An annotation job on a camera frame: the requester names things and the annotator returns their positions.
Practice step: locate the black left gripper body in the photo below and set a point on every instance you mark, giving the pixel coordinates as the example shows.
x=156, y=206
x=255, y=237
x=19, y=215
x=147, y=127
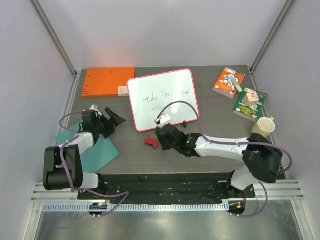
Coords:
x=105, y=127

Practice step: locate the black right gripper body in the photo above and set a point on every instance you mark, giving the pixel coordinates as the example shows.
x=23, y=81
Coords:
x=163, y=137

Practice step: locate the red bone shaped eraser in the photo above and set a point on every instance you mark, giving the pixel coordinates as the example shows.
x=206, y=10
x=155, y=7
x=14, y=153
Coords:
x=151, y=142

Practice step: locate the pink framed whiteboard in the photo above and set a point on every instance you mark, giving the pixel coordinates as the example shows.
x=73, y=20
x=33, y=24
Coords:
x=172, y=93

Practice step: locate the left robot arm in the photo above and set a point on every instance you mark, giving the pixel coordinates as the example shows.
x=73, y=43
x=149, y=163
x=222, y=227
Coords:
x=62, y=164

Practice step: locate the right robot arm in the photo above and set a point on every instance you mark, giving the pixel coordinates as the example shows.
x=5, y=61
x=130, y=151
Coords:
x=261, y=159

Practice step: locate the whiteboard marker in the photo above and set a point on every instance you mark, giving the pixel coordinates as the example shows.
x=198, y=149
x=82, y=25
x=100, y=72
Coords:
x=231, y=84

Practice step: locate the small white eraser block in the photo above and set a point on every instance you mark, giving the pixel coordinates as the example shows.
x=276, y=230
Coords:
x=123, y=91

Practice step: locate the teal paper sheet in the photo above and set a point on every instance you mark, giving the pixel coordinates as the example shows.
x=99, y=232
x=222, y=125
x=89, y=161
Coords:
x=95, y=157

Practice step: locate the orange flat box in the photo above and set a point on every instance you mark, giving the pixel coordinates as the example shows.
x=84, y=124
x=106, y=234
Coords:
x=104, y=82

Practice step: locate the orange book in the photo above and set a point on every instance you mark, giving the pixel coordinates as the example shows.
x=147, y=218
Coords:
x=222, y=86

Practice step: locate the green book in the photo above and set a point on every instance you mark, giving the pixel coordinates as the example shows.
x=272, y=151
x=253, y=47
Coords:
x=251, y=113

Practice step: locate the wooden cube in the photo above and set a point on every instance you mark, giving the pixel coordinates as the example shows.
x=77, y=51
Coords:
x=251, y=99

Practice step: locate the yellow green paper cup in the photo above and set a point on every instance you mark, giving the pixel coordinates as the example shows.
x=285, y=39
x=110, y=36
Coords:
x=265, y=126

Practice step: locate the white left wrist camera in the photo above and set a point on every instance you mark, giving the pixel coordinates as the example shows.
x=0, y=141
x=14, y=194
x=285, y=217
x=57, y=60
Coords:
x=95, y=108

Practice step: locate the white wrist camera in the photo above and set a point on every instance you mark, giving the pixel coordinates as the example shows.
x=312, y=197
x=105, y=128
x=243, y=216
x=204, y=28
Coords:
x=95, y=108
x=163, y=120

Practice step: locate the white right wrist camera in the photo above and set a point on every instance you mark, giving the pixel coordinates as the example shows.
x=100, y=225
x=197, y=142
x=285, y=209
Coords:
x=163, y=120

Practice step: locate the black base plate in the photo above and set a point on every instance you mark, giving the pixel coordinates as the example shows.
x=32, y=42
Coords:
x=169, y=189

